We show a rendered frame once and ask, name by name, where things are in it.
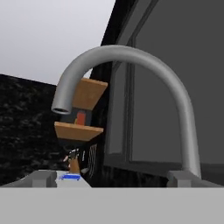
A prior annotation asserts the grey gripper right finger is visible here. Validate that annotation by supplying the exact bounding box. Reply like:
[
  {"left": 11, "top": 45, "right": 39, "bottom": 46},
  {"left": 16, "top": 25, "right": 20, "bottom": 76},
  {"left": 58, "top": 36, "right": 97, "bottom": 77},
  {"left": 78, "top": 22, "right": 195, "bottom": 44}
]
[{"left": 166, "top": 170, "right": 224, "bottom": 188}]

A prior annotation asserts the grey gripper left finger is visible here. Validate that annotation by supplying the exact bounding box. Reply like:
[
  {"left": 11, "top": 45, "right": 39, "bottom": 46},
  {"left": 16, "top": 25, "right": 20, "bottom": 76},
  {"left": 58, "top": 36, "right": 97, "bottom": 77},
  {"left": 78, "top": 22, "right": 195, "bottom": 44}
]
[{"left": 0, "top": 170, "right": 58, "bottom": 188}]

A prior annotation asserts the grey curved sink faucet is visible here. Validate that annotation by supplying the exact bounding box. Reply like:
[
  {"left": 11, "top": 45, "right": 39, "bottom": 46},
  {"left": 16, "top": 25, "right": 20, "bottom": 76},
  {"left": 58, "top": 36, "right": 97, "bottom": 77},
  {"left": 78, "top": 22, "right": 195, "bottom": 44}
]
[{"left": 51, "top": 44, "right": 203, "bottom": 179}]

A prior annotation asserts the blue and white sponge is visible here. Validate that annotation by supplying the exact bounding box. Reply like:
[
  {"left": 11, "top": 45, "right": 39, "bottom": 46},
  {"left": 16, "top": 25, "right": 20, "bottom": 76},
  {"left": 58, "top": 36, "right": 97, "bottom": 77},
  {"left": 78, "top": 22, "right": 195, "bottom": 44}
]
[{"left": 59, "top": 172, "right": 81, "bottom": 182}]

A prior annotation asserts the brown pot with tools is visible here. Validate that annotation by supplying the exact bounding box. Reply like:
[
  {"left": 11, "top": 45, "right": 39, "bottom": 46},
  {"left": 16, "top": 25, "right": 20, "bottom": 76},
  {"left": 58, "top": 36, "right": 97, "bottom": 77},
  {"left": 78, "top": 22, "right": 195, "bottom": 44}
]
[{"left": 62, "top": 148, "right": 82, "bottom": 175}]

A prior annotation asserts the grey framed window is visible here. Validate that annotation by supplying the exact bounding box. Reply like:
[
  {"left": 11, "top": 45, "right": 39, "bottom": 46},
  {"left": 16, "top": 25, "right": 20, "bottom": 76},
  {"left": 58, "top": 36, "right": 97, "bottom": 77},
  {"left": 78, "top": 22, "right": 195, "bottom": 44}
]
[{"left": 103, "top": 0, "right": 224, "bottom": 179}]

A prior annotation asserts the red jar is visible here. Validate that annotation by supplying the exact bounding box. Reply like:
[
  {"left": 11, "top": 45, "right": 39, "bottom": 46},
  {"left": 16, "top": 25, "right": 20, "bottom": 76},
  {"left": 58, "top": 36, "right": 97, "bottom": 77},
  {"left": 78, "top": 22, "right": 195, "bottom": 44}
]
[{"left": 75, "top": 111, "right": 88, "bottom": 126}]

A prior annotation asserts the white wire stand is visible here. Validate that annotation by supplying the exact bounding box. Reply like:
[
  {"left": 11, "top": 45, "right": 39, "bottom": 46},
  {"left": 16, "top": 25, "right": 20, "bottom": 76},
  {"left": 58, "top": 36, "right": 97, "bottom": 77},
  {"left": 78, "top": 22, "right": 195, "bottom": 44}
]
[{"left": 87, "top": 143, "right": 98, "bottom": 179}]

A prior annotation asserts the wooden wall shelf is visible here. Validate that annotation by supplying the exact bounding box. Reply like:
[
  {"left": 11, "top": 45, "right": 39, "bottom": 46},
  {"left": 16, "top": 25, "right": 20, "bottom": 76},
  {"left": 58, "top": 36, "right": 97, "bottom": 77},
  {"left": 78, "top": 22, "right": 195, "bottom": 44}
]
[
  {"left": 53, "top": 121, "right": 105, "bottom": 144},
  {"left": 70, "top": 77, "right": 109, "bottom": 112}
]

